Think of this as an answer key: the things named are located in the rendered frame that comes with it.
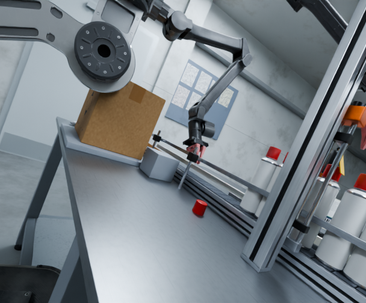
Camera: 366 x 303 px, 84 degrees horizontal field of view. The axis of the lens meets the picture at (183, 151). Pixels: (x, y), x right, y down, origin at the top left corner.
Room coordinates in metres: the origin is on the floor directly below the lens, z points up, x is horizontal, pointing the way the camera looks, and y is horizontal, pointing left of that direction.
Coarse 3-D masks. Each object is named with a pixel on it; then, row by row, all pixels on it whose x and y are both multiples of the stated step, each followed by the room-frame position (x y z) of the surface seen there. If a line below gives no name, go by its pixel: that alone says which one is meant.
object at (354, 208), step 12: (360, 180) 0.42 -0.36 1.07; (348, 192) 0.42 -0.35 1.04; (360, 192) 0.41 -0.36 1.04; (348, 204) 0.41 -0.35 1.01; (360, 204) 0.40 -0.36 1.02; (336, 216) 0.42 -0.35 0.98; (348, 216) 0.41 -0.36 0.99; (360, 216) 0.40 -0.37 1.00; (348, 228) 0.40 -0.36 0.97; (360, 228) 0.40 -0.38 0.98; (324, 240) 0.42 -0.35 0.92; (336, 240) 0.41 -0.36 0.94; (324, 252) 0.41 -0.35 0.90; (336, 252) 0.40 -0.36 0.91; (348, 252) 0.40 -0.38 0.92; (324, 264) 0.41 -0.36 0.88; (336, 264) 0.40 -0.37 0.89
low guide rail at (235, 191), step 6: (168, 150) 1.09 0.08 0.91; (174, 156) 1.03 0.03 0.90; (180, 156) 0.99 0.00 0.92; (186, 162) 0.94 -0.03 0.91; (192, 168) 0.89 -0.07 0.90; (198, 168) 0.87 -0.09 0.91; (204, 174) 0.83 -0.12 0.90; (210, 174) 0.80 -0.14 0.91; (216, 180) 0.77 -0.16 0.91; (222, 186) 0.74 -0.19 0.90; (228, 186) 0.72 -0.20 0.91; (234, 192) 0.69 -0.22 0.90; (240, 192) 0.67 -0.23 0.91; (318, 240) 0.48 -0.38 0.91
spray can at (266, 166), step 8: (272, 152) 0.59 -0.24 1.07; (280, 152) 0.59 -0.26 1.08; (264, 160) 0.58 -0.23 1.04; (272, 160) 0.58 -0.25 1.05; (256, 168) 0.60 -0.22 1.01; (264, 168) 0.58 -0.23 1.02; (272, 168) 0.57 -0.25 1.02; (256, 176) 0.59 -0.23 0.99; (264, 176) 0.58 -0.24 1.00; (256, 184) 0.58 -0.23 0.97; (264, 184) 0.57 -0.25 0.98; (248, 192) 0.59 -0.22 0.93; (256, 192) 0.58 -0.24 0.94; (248, 200) 0.58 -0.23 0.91; (256, 200) 0.57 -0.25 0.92; (248, 208) 0.58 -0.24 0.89; (256, 208) 0.58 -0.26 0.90
